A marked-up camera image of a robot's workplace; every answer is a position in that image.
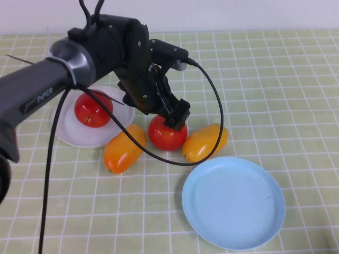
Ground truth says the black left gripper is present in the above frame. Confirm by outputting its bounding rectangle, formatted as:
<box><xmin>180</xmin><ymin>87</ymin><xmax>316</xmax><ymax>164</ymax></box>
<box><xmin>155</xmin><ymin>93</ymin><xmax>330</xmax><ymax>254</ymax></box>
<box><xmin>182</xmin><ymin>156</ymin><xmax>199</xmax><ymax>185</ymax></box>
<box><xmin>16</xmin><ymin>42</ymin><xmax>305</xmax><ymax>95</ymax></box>
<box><xmin>113</xmin><ymin>20</ymin><xmax>191</xmax><ymax>132</ymax></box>

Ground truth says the red apple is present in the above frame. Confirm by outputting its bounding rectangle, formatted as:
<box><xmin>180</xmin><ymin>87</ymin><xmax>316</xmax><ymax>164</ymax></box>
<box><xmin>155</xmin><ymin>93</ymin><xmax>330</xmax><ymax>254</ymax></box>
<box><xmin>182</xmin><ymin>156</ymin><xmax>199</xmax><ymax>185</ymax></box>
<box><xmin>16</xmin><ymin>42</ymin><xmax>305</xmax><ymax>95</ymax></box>
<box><xmin>147</xmin><ymin>114</ymin><xmax>189</xmax><ymax>152</ymax></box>
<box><xmin>74</xmin><ymin>89</ymin><xmax>114</xmax><ymax>129</ymax></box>

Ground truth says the yellow-orange mango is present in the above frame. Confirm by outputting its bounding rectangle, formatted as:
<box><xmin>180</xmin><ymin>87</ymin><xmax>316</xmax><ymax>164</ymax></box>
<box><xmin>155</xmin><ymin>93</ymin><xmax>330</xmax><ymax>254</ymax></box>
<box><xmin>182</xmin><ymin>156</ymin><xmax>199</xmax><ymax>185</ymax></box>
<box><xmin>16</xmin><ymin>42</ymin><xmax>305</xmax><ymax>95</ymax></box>
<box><xmin>182</xmin><ymin>123</ymin><xmax>229</xmax><ymax>163</ymax></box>

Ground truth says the deep orange mango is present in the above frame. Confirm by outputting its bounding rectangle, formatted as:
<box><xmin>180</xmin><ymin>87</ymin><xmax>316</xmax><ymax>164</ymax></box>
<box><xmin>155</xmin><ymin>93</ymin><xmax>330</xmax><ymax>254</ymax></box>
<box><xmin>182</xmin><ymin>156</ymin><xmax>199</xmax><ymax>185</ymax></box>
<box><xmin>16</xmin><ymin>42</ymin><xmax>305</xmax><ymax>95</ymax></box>
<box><xmin>103</xmin><ymin>123</ymin><xmax>147</xmax><ymax>175</ymax></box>

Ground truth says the light blue plate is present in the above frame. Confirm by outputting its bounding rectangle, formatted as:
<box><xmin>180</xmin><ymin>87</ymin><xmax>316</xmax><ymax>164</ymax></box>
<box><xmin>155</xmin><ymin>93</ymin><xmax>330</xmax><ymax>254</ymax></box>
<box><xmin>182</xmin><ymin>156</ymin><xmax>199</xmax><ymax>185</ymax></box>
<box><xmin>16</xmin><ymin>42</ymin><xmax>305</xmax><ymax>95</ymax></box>
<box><xmin>182</xmin><ymin>156</ymin><xmax>287</xmax><ymax>251</ymax></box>

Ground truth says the white plate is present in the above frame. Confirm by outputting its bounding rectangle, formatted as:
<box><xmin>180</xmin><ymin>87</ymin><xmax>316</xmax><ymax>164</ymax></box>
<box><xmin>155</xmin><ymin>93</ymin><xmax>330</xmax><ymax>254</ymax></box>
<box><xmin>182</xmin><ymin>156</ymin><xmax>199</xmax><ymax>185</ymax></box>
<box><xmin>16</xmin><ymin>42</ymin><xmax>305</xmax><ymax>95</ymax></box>
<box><xmin>50</xmin><ymin>85</ymin><xmax>136</xmax><ymax>149</ymax></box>

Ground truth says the black left camera cable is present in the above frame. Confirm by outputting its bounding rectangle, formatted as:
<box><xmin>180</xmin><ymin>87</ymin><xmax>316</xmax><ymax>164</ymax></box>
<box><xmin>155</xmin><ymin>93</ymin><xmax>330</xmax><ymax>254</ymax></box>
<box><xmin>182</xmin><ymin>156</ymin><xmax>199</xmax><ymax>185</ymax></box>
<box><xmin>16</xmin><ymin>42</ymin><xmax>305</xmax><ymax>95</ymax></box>
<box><xmin>38</xmin><ymin>60</ymin><xmax>225</xmax><ymax>254</ymax></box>

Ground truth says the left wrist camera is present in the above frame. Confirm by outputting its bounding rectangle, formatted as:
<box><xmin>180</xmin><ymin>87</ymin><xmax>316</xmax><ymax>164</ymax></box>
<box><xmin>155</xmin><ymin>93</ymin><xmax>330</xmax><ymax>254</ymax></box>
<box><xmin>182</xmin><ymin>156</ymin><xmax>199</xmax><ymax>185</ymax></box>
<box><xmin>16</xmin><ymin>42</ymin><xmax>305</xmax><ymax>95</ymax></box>
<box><xmin>149</xmin><ymin>39</ymin><xmax>199</xmax><ymax>72</ymax></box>

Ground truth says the black left looped cable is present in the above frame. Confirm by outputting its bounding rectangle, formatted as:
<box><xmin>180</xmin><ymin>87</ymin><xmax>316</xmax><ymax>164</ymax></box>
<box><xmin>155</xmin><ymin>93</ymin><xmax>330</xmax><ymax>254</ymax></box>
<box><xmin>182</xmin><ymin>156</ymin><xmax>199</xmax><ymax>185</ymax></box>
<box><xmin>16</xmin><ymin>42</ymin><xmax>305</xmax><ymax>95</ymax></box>
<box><xmin>78</xmin><ymin>0</ymin><xmax>105</xmax><ymax>27</ymax></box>

